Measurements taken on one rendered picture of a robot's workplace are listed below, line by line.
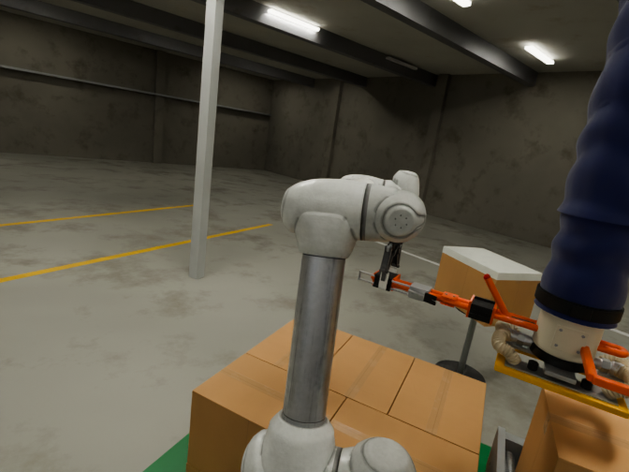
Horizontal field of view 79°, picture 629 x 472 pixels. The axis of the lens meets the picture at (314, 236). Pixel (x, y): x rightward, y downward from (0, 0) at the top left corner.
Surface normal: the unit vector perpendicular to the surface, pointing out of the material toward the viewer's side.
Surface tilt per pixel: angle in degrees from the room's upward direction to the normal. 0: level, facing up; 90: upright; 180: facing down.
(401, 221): 88
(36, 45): 90
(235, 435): 90
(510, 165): 90
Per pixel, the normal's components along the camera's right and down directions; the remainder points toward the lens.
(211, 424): -0.44, 0.16
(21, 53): 0.65, 0.27
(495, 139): -0.75, 0.06
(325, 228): -0.20, 0.06
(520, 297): 0.31, 0.27
